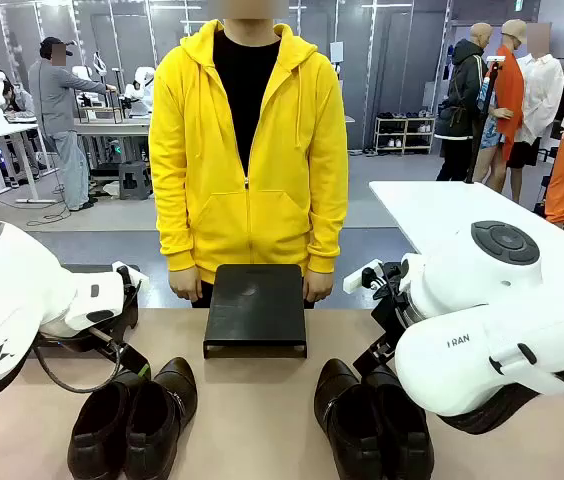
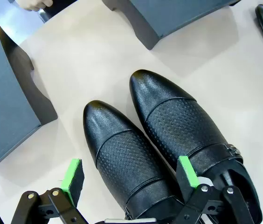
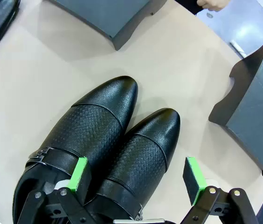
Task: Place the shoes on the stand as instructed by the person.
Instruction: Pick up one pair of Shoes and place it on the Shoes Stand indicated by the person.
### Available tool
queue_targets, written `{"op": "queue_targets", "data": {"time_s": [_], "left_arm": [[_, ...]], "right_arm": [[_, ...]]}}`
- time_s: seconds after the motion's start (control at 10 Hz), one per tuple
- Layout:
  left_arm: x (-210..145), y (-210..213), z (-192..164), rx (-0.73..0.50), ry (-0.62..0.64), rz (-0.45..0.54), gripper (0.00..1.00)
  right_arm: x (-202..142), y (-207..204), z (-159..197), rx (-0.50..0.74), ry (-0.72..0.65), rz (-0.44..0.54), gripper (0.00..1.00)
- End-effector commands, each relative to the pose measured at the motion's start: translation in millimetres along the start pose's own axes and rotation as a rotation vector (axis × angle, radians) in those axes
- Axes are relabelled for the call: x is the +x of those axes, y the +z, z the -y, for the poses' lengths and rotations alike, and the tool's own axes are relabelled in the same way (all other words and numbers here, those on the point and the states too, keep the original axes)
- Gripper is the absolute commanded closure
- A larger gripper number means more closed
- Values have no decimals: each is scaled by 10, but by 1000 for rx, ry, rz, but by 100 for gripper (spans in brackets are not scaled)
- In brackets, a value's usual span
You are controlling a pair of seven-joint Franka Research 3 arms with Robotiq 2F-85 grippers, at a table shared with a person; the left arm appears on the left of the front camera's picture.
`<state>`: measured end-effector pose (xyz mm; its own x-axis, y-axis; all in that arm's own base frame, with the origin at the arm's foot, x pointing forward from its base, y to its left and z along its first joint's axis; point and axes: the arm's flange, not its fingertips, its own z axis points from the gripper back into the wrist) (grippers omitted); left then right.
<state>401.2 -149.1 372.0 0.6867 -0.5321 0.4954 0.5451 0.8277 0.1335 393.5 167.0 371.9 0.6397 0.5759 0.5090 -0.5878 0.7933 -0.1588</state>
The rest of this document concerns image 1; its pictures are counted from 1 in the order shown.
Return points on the white shoe rack with shoes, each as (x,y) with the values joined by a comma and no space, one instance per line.
(404,135)

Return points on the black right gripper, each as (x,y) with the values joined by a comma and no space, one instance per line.
(392,300)

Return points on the figure in white shirt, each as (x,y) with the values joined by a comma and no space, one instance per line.
(542,95)

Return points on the person's right forearm yellow sleeve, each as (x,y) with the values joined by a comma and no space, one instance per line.
(177,235)

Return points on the grey plastic step stool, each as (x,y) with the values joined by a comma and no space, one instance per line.
(134,180)

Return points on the white paper sign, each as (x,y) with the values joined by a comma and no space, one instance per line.
(336,51)

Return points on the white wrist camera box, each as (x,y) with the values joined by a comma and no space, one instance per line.
(359,277)
(134,275)

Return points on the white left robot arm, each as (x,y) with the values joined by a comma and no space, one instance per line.
(7,290)

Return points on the mannequin in orange vest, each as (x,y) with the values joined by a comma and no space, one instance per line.
(507,100)

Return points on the mannequin in black jacket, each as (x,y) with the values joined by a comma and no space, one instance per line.
(462,100)

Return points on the person's left hand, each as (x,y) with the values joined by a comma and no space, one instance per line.
(319,287)

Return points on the seated person with dark hair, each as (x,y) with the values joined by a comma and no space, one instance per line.
(19,100)

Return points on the black metal shoe stand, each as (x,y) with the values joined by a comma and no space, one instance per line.
(257,305)

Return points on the black leather loafer shoe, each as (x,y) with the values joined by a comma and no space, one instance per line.
(337,395)
(407,430)
(97,430)
(172,385)

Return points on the white table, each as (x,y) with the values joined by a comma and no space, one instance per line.
(432,210)

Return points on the small white background robot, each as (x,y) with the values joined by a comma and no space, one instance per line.
(139,92)

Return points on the long white workbench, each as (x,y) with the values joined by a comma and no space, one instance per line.
(112,127)

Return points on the person's left forearm yellow sleeve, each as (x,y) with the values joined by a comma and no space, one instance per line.
(324,235)

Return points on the person in yellow hoodie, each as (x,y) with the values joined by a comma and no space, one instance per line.
(212,150)

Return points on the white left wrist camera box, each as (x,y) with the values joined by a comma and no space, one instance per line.
(134,275)

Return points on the person's right hand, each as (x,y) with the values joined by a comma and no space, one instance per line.
(187,287)

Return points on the man in grey with cap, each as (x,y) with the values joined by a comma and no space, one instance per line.
(57,110)

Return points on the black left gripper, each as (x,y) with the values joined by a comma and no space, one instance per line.
(130,312)

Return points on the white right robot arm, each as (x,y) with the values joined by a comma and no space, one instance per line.
(487,300)

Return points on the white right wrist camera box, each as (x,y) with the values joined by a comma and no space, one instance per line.
(359,277)

